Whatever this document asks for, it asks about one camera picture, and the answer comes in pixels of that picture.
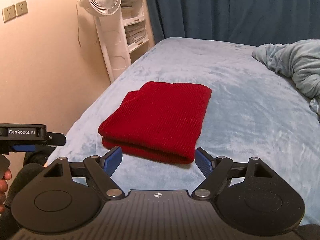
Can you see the black dumbbell near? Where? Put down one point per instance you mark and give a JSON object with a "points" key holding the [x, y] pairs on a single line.
{"points": [[39, 157]]}

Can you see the person's left hand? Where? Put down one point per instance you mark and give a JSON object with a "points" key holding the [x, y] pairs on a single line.
{"points": [[4, 188]]}

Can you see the beige wall socket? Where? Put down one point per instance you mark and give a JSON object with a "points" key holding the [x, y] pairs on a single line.
{"points": [[21, 8], [9, 13]]}

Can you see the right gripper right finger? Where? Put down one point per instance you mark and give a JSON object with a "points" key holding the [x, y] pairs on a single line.
{"points": [[215, 171]]}

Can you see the white shelf unit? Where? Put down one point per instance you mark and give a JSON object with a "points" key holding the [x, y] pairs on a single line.
{"points": [[137, 26]]}

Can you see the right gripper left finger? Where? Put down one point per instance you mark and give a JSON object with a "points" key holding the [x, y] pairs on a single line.
{"points": [[100, 170]]}

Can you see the white standing fan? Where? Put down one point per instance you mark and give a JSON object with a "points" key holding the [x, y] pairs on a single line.
{"points": [[111, 34]]}

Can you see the red knit sweater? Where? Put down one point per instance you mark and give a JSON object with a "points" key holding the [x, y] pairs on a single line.
{"points": [[160, 121]]}

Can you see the dark blue curtain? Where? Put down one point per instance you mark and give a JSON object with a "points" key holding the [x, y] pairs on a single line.
{"points": [[251, 22]]}

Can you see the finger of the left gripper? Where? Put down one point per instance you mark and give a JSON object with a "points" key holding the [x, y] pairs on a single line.
{"points": [[23, 148]]}

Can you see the grey-blue fleece blanket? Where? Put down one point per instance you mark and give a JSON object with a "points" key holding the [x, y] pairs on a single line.
{"points": [[298, 61]]}

